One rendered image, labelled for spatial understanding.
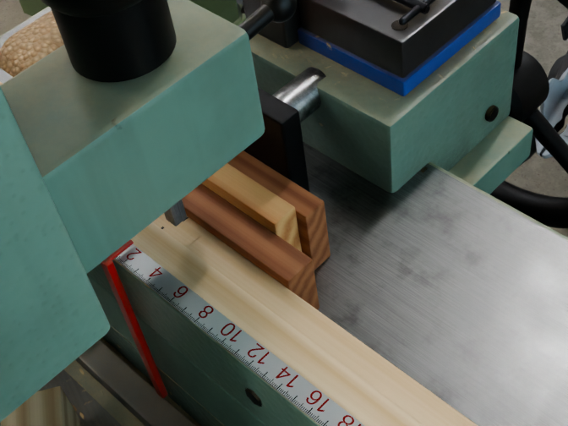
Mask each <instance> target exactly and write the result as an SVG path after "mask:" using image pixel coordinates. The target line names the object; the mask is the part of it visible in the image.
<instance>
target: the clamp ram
mask: <svg viewBox="0 0 568 426"><path fill-rule="evenodd" d="M324 77H326V76H325V74H324V73H323V72H322V71H320V70H319V69H317V68H313V67H309V68H307V69H306V70H305V71H303V72H302V73H301V74H300V75H298V76H297V77H295V78H294V79H292V80H291V81H290V82H289V83H287V84H286V85H284V86H283V87H282V88H280V89H279V90H278V91H277V92H276V93H275V94H273V95H271V94H269V93H267V92H265V91H264V90H262V89H260V88H259V87H258V91H259V99H260V105H261V110H262V114H263V119H264V125H265V132H264V133H263V135H262V136H261V137H260V138H258V139H257V140H256V141H255V142H253V144H251V145H250V146H249V147H247V148H246V149H245V150H244V151H245V152H247V153H248V154H250V155H251V156H253V157H254V158H256V159H258V160H259V161H261V162H263V163H264V164H266V165H267V166H268V167H270V168H272V169H274V170H275V171H277V172H279V173H280V174H281V175H283V176H284V177H286V178H288V179H290V180H291V181H293V182H294V183H296V184H297V185H299V186H300V187H302V188H304V189H306V190H307V191H309V181H308V174H307V167H306V161H305V154H304V148H303V136H302V129H301V122H302V121H303V120H305V119H306V118H307V117H309V116H310V115H311V114H312V113H314V112H315V111H316V110H318V109H319V108H320V105H321V100H320V95H319V92H318V89H317V85H318V83H319V82H320V81H321V80H322V79H323V78H324Z"/></svg>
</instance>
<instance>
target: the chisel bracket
mask: <svg viewBox="0 0 568 426"><path fill-rule="evenodd" d="M167 2H168V6H169V9H170V13H171V16H172V22H173V26H174V30H175V33H176V37H177V42H176V46H175V48H174V50H173V52H172V54H171V56H170V57H169V58H168V59H167V60H166V61H165V62H164V63H163V64H162V65H161V66H160V67H158V68H156V69H155V70H153V71H151V72H149V73H147V74H145V75H143V76H140V77H138V78H136V79H130V80H126V81H121V82H99V81H94V80H91V79H87V78H86V77H84V76H82V75H80V74H79V73H77V72H76V70H75V69H74V68H73V65H72V63H71V62H70V59H69V56H68V53H67V50H66V48H65V45H62V46H60V47H59V48H58V49H57V50H55V51H54V52H51V53H50V54H48V55H47V56H45V57H44V58H42V59H41V60H40V61H38V62H36V63H34V64H33V65H31V66H30V67H28V68H27V69H25V70H24V71H22V72H21V73H19V74H17V75H16V76H14V77H13V78H12V79H10V80H8V81H7V82H5V83H4V84H2V85H0V86H1V88H2V91H3V94H4V95H5V97H6V99H7V102H8V104H9V106H10V108H11V110H12V113H13V115H14V117H15V119H16V122H17V124H18V125H19V128H20V130H21V133H22V135H23V136H24V138H25V141H26V144H27V145H28V147H29V149H30V153H31V154H32V156H33V158H34V160H35V163H36V165H37V167H38V169H39V171H40V173H41V176H42V178H43V180H44V182H45V185H46V187H47V189H48V191H49V193H50V195H51V197H52V200H53V202H54V204H55V206H56V208H57V211H58V213H59V215H60V217H61V219H62V221H63V224H64V226H65V228H66V230H67V232H68V235H69V237H70V239H71V241H72V243H73V245H74V248H75V250H76V252H77V254H78V256H79V259H80V261H81V263H82V265H83V266H84V269H85V272H86V274H87V273H89V272H90V271H91V270H93V269H94V268H95V267H97V266H98V265H99V264H100V263H101V262H102V261H103V260H105V259H106V258H108V257H109V256H110V255H111V254H113V253H114V252H115V251H117V250H118V249H119V248H121V247H122V246H123V245H124V244H125V243H126V242H128V241H129V240H130V239H131V238H133V237H134V236H135V235H137V234H138V233H139V232H141V231H142V230H143V229H145V228H146V227H147V226H149V225H150V224H151V223H152V222H153V221H154V220H156V219H157V218H158V217H159V216H161V215H162V214H163V213H165V212H166V211H167V210H169V209H170V208H171V207H173V206H174V205H175V204H176V203H177V202H178V201H179V200H181V199H182V198H184V197H185V196H186V195H187V194H189V193H190V192H191V191H193V190H194V189H195V188H197V187H198V186H199V185H200V184H202V182H204V181H205V180H206V179H207V178H209V177H210V176H212V175H213V174H214V173H215V172H217V171H218V170H219V169H221V168H222V167H223V166H225V165H226V164H227V163H228V162H229V161H230V160H232V159H233V158H234V157H235V156H237V155H238V154H240V153H241V152H242V151H243V150H245V149H246V148H247V147H249V146H250V145H251V144H253V142H255V141H256V140H257V139H258V138H260V137H261V136H262V135H263V133H264V132H265V125H264V119H263V114H262V110H261V105H260V99H259V91H258V85H257V81H256V76H255V71H254V62H253V57H252V52H251V47H250V43H249V36H248V34H247V32H246V31H245V30H244V29H242V28H241V27H239V26H237V25H235V24H233V23H231V22H229V21H227V20H225V19H223V18H222V17H220V16H218V15H216V14H213V13H212V12H211V11H209V10H207V9H205V8H202V7H200V6H199V5H197V4H195V3H193V2H191V1H189V0H167Z"/></svg>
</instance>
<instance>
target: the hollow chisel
mask: <svg viewBox="0 0 568 426"><path fill-rule="evenodd" d="M164 214H165V217H166V219H167V220H168V221H169V222H171V223H172V224H173V225H174V226H175V227H176V226H177V225H178V224H180V223H181V222H182V221H184V220H185V219H186V218H187V215H186V212H185V209H184V206H183V201H182V200H179V201H178V202H177V203H176V204H175V205H174V206H173V207H171V208H170V209H169V210H167V211H166V212H165V213H164Z"/></svg>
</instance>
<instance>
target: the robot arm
mask: <svg viewBox="0 0 568 426"><path fill-rule="evenodd" d="M561 32H562V38H563V40H564V41H566V39H567V38H568V16H567V18H566V19H565V21H564V22H563V24H562V25H561ZM548 80H549V94H548V97H547V99H546V100H545V101H544V102H543V103H542V104H541V106H540V110H539V111H540V112H541V113H542V114H543V115H544V117H545V118H546V119H547V120H548V121H549V123H550V124H551V125H552V127H553V128H554V129H555V130H556V132H557V133H558V132H559V131H560V130H561V129H562V128H563V127H564V124H565V117H566V116H567V115H568V51H567V53H566V54H565V55H564V56H562V57H559V58H558V59H557V60H556V61H555V63H554V65H553V66H552V68H551V69H550V71H549V76H548ZM560 137H561V138H562V139H563V140H564V141H565V142H566V143H567V144H568V123H567V125H566V127H565V130H564V131H563V132H562V133H561V134H560ZM535 142H536V149H537V154H538V155H539V156H542V157H543V158H545V159H548V158H550V157H552V156H551V155H550V153H549V152H548V151H547V150H546V149H545V148H544V147H543V146H542V145H541V144H540V143H539V142H538V140H537V139H536V138H535Z"/></svg>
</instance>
